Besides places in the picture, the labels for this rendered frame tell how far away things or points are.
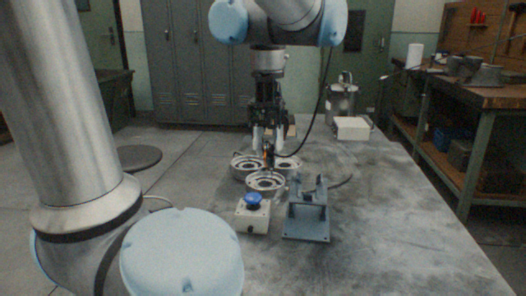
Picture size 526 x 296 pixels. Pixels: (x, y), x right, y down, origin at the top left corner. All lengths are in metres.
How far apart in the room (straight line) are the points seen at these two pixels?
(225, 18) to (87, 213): 0.35
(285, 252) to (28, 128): 0.49
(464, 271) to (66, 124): 0.67
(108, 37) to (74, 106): 4.36
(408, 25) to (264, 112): 3.57
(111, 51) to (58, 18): 4.37
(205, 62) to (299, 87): 1.19
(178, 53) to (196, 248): 3.51
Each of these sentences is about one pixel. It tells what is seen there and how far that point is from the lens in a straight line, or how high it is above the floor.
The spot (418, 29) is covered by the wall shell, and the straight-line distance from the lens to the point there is 4.19.
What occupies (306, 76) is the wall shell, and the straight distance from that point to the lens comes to 4.04.
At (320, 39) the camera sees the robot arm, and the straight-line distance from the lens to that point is 0.51.
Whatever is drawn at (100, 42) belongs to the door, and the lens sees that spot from 4.76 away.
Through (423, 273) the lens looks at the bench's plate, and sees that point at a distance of 0.69.
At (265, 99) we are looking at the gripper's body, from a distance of 0.68.
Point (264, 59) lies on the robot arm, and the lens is 0.66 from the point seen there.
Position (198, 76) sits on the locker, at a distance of 3.73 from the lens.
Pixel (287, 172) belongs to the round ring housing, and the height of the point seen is 0.83.
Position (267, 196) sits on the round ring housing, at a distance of 0.81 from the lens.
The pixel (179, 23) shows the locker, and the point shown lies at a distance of 3.75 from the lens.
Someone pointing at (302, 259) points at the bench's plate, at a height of 0.80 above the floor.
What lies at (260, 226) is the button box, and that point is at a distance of 0.70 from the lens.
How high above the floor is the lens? 1.23
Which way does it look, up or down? 22 degrees down
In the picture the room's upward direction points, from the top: straight up
